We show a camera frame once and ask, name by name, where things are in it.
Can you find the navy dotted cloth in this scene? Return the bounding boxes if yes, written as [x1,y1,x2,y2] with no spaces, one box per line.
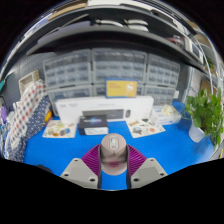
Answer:
[4,94,52,163]

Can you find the long white keyboard box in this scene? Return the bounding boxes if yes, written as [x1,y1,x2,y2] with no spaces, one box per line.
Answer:
[54,95,155,125]

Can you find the purple crumpled bag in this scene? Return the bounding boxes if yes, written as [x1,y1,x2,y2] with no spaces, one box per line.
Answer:
[0,106,8,123]

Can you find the green leafy plant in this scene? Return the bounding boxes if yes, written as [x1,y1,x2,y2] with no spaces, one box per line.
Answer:
[183,89,224,148]

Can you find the pink computer mouse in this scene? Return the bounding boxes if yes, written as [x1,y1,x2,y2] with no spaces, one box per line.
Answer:
[100,133,129,176]

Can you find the colourful sticker sheet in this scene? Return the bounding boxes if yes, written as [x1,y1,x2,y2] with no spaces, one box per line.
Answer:
[126,117,166,139]
[42,119,78,139]

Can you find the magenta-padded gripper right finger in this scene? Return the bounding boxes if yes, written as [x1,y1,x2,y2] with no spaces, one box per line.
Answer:
[125,144,168,190]

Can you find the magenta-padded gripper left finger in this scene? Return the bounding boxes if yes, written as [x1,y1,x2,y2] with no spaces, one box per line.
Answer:
[60,143,103,190]

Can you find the red and blue checked cloth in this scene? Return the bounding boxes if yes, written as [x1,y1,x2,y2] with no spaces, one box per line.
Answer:
[9,79,48,148]

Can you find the small black box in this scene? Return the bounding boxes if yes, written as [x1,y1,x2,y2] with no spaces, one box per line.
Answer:
[77,114,110,136]

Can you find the yellow and blue box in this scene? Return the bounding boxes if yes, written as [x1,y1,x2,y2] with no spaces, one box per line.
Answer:
[105,78,139,99]

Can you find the white tissue box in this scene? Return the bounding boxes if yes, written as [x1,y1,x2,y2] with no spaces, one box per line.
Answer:
[151,104,183,126]

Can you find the white woven basket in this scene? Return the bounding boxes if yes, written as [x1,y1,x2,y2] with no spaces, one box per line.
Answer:
[18,69,41,94]

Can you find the white plant pot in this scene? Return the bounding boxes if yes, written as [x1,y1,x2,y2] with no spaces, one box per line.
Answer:
[188,124,207,144]

